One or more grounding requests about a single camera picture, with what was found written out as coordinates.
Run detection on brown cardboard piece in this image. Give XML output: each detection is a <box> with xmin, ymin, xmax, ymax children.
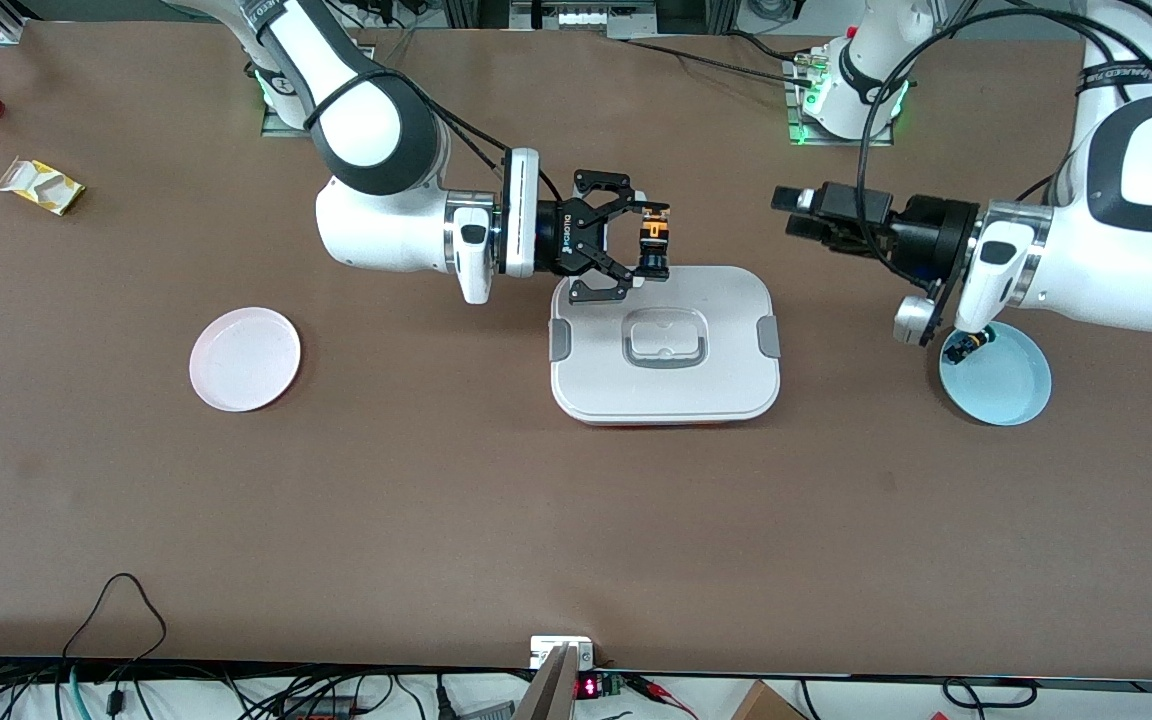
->
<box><xmin>731</xmin><ymin>680</ymin><xmax>809</xmax><ymax>720</ymax></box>

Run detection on thin black looped cable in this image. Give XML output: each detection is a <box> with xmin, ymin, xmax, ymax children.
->
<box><xmin>61</xmin><ymin>572</ymin><xmax>169</xmax><ymax>669</ymax></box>

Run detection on round light blue plate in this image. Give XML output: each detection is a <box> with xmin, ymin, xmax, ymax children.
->
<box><xmin>939</xmin><ymin>320</ymin><xmax>1052</xmax><ymax>427</ymax></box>

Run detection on black cable to arm base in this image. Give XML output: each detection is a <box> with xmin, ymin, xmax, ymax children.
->
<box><xmin>604</xmin><ymin>33</ymin><xmax>822</xmax><ymax>91</ymax></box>

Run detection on orange and black switch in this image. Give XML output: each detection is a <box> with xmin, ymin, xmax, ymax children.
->
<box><xmin>636</xmin><ymin>212</ymin><xmax>673</xmax><ymax>282</ymax></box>

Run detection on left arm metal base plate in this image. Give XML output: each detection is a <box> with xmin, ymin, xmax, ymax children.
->
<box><xmin>784</xmin><ymin>55</ymin><xmax>895</xmax><ymax>147</ymax></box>

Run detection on small white box device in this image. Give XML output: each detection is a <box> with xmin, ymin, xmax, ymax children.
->
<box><xmin>530</xmin><ymin>636</ymin><xmax>595</xmax><ymax>669</ymax></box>

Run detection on round pink plate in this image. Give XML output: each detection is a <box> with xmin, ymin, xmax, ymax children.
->
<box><xmin>189</xmin><ymin>306</ymin><xmax>302</xmax><ymax>413</ymax></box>

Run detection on white lunch box grey handle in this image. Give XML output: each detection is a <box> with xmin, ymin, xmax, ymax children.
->
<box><xmin>548</xmin><ymin>265</ymin><xmax>782</xmax><ymax>427</ymax></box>

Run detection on grey aluminium bar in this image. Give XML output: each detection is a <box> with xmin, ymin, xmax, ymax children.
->
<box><xmin>516</xmin><ymin>643</ymin><xmax>582</xmax><ymax>720</ymax></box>

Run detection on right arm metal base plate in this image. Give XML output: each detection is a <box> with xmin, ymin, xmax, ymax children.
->
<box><xmin>260</xmin><ymin>43</ymin><xmax>375</xmax><ymax>138</ymax></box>

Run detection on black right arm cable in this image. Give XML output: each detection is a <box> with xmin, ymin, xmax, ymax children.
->
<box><xmin>306</xmin><ymin>60</ymin><xmax>577</xmax><ymax>201</ymax></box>

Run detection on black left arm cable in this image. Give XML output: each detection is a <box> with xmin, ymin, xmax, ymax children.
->
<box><xmin>854</xmin><ymin>5</ymin><xmax>1152</xmax><ymax>263</ymax></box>

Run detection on red black alligator clips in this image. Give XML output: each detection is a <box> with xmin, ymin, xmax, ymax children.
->
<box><xmin>626</xmin><ymin>675</ymin><xmax>697</xmax><ymax>716</ymax></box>

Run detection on torn yellow white carton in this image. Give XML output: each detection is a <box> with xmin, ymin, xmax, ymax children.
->
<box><xmin>0</xmin><ymin>158</ymin><xmax>86</xmax><ymax>216</ymax></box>

